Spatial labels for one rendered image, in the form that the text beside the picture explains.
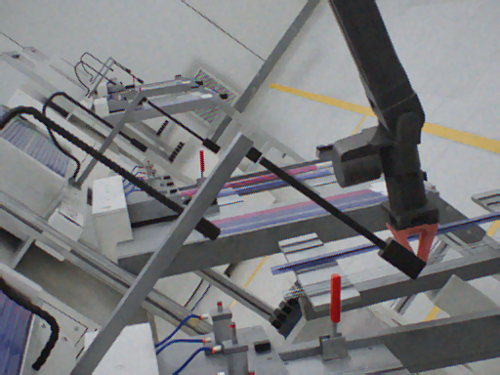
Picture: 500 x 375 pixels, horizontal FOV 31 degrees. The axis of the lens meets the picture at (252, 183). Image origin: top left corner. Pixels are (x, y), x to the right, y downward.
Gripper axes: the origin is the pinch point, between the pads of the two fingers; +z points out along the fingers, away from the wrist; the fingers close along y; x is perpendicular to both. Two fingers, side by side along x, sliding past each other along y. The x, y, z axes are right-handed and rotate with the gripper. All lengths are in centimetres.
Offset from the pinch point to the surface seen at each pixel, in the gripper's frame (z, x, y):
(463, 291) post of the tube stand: 10.2, 8.6, -8.4
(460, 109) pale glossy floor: 31, 95, -264
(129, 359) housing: -10, -42, 36
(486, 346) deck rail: 5.9, 1.8, 21.6
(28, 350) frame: -16, -51, 42
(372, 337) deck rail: 0.3, -13.1, 22.4
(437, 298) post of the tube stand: 10.3, 4.1, -8.5
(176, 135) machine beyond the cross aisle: 58, -35, -553
